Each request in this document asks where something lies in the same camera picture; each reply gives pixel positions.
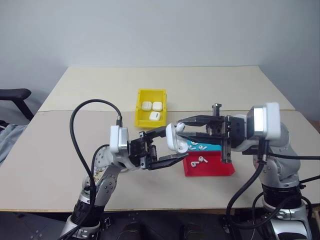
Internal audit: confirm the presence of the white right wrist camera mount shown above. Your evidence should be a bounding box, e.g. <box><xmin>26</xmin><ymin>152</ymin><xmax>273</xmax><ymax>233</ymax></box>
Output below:
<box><xmin>246</xmin><ymin>101</ymin><xmax>281</xmax><ymax>141</ymax></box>

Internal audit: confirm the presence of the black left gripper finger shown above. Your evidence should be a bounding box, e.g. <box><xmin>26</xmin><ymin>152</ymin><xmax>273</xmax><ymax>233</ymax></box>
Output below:
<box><xmin>145</xmin><ymin>126</ymin><xmax>168</xmax><ymax>141</ymax></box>
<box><xmin>148</xmin><ymin>152</ymin><xmax>189</xmax><ymax>172</ymax></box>

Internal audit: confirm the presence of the red plastic tray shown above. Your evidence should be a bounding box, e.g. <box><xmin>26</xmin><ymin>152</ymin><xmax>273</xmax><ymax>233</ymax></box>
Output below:
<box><xmin>182</xmin><ymin>149</ymin><xmax>237</xmax><ymax>178</ymax></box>

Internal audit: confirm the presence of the teal plastic tray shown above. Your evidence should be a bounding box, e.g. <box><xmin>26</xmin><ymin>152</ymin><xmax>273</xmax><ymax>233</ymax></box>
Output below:
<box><xmin>185</xmin><ymin>139</ymin><xmax>223</xmax><ymax>152</ymax></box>

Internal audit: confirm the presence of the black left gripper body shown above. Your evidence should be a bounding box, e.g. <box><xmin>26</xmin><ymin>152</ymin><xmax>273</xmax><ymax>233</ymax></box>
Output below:
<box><xmin>127</xmin><ymin>130</ymin><xmax>159</xmax><ymax>171</ymax></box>

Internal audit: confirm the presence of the dark rounded shape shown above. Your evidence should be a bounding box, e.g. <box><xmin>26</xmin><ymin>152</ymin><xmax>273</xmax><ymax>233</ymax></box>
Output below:
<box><xmin>119</xmin><ymin>214</ymin><xmax>177</xmax><ymax>240</ymax></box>
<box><xmin>179</xmin><ymin>215</ymin><xmax>227</xmax><ymax>240</ymax></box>

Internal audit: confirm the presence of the yellow plastic bin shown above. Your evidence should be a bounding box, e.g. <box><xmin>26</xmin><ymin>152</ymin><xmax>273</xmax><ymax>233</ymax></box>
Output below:
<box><xmin>134</xmin><ymin>88</ymin><xmax>168</xmax><ymax>129</ymax></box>

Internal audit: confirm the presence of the grey cloth garment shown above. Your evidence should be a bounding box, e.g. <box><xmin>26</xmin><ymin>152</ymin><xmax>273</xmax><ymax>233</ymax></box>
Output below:
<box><xmin>0</xmin><ymin>122</ymin><xmax>28</xmax><ymax>167</ymax></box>

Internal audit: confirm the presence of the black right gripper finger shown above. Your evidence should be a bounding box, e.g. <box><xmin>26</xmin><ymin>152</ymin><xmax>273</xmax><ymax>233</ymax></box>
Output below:
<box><xmin>177</xmin><ymin>131</ymin><xmax>223</xmax><ymax>146</ymax></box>
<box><xmin>176</xmin><ymin>114</ymin><xmax>214</xmax><ymax>128</ymax></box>

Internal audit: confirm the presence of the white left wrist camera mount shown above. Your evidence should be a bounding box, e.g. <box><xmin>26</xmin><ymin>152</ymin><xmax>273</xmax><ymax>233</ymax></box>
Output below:
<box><xmin>109</xmin><ymin>125</ymin><xmax>130</xmax><ymax>154</ymax></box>

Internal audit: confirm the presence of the thin black cable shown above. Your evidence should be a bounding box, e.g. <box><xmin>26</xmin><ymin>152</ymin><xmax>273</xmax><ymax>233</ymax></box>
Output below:
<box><xmin>267</xmin><ymin>152</ymin><xmax>320</xmax><ymax>161</ymax></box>

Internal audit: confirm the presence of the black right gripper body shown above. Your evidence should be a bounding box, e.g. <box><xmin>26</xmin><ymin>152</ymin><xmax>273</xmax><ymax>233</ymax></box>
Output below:
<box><xmin>205</xmin><ymin>102</ymin><xmax>248</xmax><ymax>165</ymax></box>

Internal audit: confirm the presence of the black office chair armrest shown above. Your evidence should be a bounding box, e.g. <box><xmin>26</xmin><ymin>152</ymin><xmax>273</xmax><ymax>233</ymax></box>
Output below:
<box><xmin>0</xmin><ymin>88</ymin><xmax>35</xmax><ymax>123</ymax></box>

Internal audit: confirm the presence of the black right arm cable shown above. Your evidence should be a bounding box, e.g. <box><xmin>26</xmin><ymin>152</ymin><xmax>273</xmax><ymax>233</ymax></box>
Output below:
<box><xmin>226</xmin><ymin>138</ymin><xmax>271</xmax><ymax>230</ymax></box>

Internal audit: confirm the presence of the black panel with screws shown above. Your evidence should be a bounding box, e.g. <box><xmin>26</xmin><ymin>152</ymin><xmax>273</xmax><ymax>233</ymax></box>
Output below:
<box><xmin>0</xmin><ymin>211</ymin><xmax>70</xmax><ymax>240</ymax></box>

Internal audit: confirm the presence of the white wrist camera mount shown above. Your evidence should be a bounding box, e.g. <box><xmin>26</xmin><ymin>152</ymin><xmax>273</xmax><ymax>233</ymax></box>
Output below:
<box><xmin>109</xmin><ymin>125</ymin><xmax>130</xmax><ymax>154</ymax></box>
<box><xmin>246</xmin><ymin>101</ymin><xmax>281</xmax><ymax>141</ymax></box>

